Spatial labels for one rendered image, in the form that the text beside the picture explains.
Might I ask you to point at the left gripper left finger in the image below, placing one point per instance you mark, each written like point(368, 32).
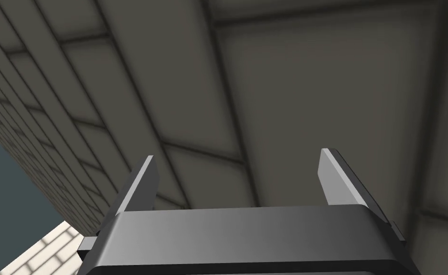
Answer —
point(140, 191)

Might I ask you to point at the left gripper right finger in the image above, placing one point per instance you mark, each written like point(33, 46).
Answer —
point(341, 182)

